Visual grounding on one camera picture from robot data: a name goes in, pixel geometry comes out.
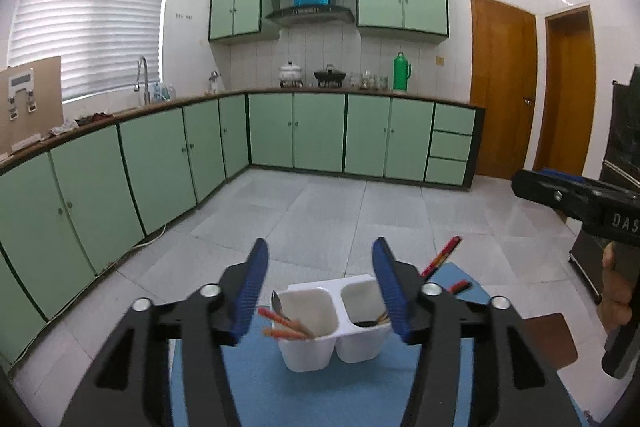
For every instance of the brown stool seat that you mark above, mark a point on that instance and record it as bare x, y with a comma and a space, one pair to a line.
550, 339

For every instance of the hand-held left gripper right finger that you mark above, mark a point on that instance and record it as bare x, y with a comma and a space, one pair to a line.
387, 292

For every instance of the small silver kettle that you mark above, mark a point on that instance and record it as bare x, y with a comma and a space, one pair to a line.
214, 82

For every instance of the wooden door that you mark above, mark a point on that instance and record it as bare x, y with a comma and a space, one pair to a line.
502, 92
567, 97

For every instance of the plain wooden chopstick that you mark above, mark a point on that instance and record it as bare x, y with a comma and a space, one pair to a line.
383, 317

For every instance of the blue table mat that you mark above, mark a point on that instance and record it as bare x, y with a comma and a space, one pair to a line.
320, 399

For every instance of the cloth on counter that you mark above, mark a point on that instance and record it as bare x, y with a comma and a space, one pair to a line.
87, 121

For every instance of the cardboard board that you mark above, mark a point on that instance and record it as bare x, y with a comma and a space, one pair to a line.
47, 107

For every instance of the range hood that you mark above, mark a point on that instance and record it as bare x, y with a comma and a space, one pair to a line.
310, 14

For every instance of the metal spoon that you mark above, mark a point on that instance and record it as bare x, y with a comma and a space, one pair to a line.
276, 302

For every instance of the white cooking pot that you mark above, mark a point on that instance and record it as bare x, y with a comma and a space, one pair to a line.
290, 74

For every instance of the black wok with lid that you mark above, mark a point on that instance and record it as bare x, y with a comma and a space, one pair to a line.
330, 77

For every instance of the row of glass jars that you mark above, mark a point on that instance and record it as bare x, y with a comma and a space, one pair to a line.
369, 82

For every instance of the metal kitchen faucet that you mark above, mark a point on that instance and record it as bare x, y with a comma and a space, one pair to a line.
144, 77

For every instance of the green base cabinets with drawers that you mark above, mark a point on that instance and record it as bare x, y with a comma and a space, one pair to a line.
320, 134

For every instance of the white twin utensil holder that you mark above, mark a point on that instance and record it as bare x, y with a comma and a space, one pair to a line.
310, 349

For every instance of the white device on board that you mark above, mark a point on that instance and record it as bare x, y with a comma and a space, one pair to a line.
22, 92

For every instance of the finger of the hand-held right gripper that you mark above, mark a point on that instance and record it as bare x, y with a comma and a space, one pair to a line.
550, 192
570, 175

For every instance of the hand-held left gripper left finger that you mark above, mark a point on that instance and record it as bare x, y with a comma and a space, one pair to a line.
250, 292

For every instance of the green thermos flask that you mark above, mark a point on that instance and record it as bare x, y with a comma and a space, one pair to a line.
401, 74

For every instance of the white window blind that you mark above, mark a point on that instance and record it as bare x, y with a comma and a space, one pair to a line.
90, 7

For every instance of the person's right hand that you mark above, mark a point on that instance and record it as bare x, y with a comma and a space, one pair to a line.
617, 292

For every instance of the bottles by sink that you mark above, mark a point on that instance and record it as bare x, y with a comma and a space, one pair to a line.
164, 93

